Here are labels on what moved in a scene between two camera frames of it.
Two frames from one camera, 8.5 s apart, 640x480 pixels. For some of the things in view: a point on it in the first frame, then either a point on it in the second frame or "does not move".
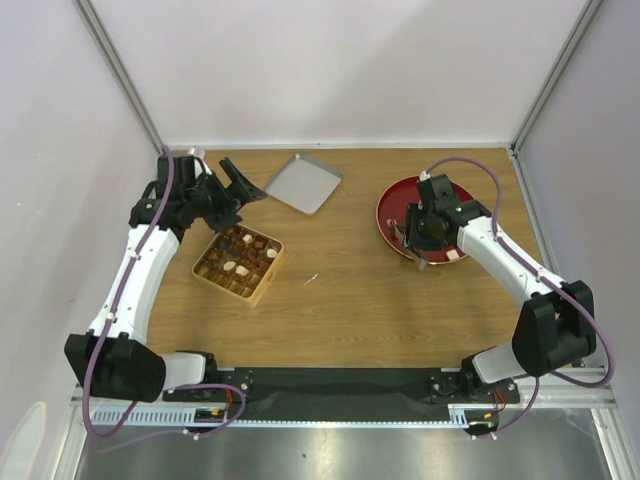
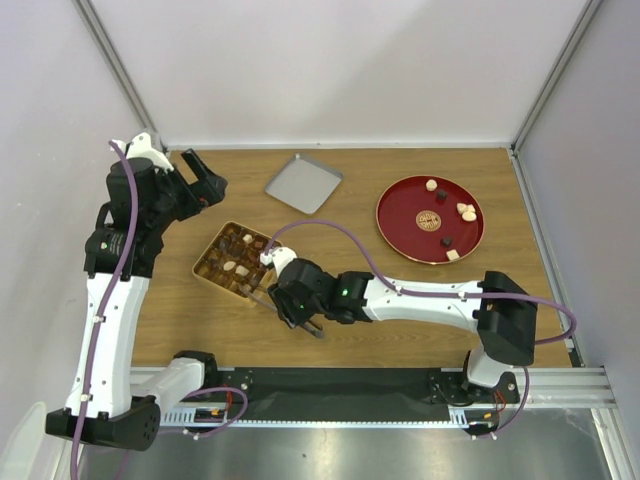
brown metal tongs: [400, 235] to [311, 327]
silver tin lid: [305, 184] does not move
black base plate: [339, 394] does not move
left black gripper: [231, 203] to [208, 191]
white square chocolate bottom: [452, 254] does not move
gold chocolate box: [240, 261] does not move
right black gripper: [413, 238] to [282, 300]
